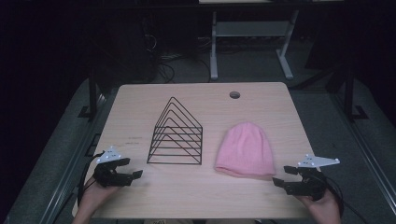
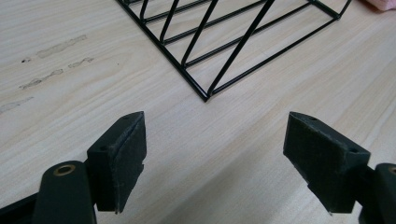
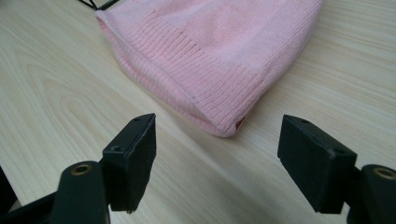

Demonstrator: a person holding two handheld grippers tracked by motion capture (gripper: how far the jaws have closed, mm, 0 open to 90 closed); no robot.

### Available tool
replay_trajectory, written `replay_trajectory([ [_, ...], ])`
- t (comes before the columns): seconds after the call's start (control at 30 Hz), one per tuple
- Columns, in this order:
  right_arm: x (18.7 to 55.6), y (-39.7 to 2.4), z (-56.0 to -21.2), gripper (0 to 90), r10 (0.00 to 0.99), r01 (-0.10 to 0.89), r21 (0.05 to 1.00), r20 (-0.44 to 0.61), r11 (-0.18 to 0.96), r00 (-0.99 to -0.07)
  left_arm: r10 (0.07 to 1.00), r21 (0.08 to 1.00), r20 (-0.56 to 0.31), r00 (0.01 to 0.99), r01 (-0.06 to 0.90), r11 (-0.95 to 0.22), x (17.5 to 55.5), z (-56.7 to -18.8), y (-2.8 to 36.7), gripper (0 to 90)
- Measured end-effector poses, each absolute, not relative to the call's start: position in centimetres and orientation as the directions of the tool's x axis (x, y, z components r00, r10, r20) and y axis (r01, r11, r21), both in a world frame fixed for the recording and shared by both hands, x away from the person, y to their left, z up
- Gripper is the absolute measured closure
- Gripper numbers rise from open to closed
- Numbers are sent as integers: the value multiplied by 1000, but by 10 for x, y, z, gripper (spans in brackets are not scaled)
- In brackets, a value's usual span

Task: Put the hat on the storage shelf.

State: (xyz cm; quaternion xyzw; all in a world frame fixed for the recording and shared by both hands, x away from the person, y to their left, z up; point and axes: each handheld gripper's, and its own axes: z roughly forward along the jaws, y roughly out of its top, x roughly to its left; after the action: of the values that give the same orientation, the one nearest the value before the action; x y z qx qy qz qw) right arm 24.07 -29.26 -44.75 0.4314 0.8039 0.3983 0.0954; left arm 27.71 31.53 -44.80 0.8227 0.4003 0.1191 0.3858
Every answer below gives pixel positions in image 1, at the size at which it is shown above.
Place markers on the pink knitted hat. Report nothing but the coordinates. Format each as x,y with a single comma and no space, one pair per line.
246,152

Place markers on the person's left hand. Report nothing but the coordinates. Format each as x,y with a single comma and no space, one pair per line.
91,197

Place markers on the black metal stand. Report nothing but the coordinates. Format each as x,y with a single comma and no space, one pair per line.
349,93
92,93

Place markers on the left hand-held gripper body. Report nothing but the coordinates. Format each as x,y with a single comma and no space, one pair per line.
107,177

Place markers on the aluminium rail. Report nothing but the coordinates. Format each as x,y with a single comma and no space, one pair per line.
367,149
74,161

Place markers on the white metal desk frame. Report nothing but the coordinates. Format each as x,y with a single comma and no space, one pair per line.
249,28

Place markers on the person's right hand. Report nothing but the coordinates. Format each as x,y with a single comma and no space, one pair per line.
327,208

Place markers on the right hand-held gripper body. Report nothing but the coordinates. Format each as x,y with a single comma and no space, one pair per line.
311,186

